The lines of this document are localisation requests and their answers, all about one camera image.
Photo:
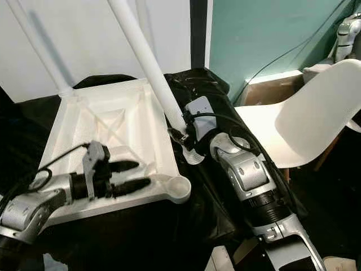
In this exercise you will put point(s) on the white slipper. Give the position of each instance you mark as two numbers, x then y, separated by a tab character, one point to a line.
341	264

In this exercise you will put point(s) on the black cloth cover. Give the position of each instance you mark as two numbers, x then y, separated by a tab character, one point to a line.
158	237

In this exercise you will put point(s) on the white grey machine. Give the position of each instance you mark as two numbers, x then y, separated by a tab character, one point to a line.
348	36

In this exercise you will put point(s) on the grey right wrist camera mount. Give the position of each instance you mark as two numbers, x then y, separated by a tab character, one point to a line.
200	116

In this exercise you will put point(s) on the grey cushion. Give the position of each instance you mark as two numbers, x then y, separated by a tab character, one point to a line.
318	72

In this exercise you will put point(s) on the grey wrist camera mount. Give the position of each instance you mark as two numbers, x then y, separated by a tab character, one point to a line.
95	161
200	116

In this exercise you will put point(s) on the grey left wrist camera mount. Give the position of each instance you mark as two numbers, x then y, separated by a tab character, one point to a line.
95	161

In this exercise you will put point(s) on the white robot body panel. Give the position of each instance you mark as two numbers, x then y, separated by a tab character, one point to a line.
223	259

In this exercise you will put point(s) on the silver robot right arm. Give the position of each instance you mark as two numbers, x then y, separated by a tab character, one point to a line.
265	192

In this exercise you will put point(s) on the white plastic chair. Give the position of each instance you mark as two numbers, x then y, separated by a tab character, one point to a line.
304	113

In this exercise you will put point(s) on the white plastic table top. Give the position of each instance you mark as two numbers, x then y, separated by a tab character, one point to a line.
113	130

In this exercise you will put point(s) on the black vertical post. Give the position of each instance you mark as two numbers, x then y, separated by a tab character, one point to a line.
198	34

